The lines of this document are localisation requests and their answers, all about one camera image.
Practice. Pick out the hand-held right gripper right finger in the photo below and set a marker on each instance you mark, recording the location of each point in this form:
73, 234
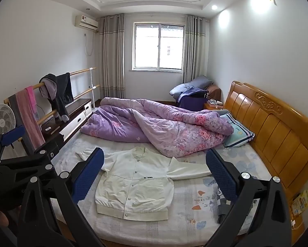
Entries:
220, 172

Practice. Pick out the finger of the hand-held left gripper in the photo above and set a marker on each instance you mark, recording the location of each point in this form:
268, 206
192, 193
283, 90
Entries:
47, 148
12, 135

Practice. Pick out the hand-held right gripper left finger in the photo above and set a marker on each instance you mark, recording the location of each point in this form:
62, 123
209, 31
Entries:
88, 175

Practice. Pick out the white button jacket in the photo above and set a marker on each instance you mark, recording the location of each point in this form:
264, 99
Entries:
133, 185

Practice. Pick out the person's left hand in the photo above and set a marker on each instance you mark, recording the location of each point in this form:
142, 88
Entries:
0, 220

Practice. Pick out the white standing fan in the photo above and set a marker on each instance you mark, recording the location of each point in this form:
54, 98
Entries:
1, 119

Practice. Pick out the pink towel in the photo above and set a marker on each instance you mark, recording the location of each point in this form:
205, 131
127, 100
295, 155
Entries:
28, 113

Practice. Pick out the striped blue white pillow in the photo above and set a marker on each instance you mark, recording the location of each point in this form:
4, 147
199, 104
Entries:
237, 131

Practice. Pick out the dark cabinet with white drawers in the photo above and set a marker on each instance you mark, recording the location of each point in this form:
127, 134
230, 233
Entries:
75, 113

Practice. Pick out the black hanging jacket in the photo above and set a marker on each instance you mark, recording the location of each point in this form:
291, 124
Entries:
61, 92

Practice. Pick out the purple floral quilt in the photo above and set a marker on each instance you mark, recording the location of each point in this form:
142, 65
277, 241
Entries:
169, 133

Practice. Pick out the wooden bed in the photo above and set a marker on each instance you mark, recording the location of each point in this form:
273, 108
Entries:
272, 133

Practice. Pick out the wooden nightstand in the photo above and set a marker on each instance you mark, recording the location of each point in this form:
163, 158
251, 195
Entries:
210, 107

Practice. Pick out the dark purple cloth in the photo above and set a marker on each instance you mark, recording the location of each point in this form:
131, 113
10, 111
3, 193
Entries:
190, 100

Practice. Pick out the brown chair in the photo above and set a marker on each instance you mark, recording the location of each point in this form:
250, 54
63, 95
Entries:
215, 90

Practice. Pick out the wooden bar rack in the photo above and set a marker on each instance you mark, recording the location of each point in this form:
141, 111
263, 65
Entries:
80, 71

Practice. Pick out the yellow packet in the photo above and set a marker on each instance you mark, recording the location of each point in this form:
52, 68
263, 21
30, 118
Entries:
300, 202

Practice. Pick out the blue bedding pile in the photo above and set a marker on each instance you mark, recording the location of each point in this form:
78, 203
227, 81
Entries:
192, 85

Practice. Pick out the grey striped curtain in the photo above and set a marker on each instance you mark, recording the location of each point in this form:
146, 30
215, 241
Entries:
193, 51
111, 56

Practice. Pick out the white air conditioner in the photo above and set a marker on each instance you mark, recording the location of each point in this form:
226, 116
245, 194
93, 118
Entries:
86, 22

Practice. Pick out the window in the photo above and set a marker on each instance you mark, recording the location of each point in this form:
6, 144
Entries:
157, 46

